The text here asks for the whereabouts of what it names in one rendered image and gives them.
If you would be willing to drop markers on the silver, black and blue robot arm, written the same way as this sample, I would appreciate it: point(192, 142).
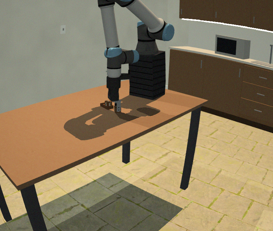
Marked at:
point(149, 29)

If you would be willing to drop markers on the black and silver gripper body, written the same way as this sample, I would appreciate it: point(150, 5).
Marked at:
point(114, 77)

